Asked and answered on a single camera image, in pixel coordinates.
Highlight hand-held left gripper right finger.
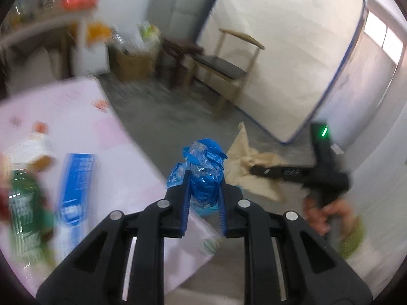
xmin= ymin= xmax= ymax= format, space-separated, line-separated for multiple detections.
xmin=218 ymin=178 xmax=373 ymax=305

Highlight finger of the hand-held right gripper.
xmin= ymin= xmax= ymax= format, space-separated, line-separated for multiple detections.
xmin=250 ymin=164 xmax=307 ymax=185

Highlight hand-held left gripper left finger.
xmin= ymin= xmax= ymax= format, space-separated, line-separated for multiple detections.
xmin=36 ymin=169 xmax=192 ymax=305

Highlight person's right hand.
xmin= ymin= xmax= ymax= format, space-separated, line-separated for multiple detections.
xmin=302 ymin=195 xmax=358 ymax=236

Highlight beige crumpled cloth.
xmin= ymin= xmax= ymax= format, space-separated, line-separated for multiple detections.
xmin=223 ymin=121 xmax=306 ymax=202

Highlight pink printed tablecloth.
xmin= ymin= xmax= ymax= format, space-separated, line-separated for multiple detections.
xmin=0 ymin=76 xmax=223 ymax=296

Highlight blue and white carton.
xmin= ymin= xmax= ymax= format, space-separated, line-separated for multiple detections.
xmin=57 ymin=153 xmax=99 ymax=229

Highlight white mattress with blue trim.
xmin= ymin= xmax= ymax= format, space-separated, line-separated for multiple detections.
xmin=195 ymin=0 xmax=369 ymax=143

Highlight wooden chair with dark seat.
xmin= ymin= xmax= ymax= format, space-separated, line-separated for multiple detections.
xmin=191 ymin=28 xmax=265 ymax=115

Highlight cardboard box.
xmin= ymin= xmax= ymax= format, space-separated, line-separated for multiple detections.
xmin=113 ymin=46 xmax=156 ymax=83

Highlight bright window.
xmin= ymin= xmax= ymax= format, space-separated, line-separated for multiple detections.
xmin=362 ymin=0 xmax=404 ymax=70

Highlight dark wooden stool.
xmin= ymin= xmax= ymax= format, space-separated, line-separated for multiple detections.
xmin=157 ymin=36 xmax=204 ymax=89

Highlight white-labelled bottle with orange cap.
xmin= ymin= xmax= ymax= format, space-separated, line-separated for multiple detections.
xmin=8 ymin=122 xmax=58 ymax=172

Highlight white plastic bags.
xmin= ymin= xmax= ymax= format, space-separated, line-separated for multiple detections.
xmin=130 ymin=22 xmax=163 ymax=51

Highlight white cabinet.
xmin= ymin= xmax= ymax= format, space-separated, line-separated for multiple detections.
xmin=75 ymin=35 xmax=109 ymax=77

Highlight clear plastic bottle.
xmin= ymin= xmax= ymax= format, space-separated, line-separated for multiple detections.
xmin=113 ymin=30 xmax=128 ymax=51

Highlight grey wardrobe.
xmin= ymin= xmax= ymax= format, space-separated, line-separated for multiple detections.
xmin=148 ymin=0 xmax=229 ymax=42

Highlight orange bag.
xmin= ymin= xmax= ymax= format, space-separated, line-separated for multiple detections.
xmin=87 ymin=22 xmax=112 ymax=40

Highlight curved wooden desk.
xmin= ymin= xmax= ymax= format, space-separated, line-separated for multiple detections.
xmin=0 ymin=9 xmax=83 ymax=58

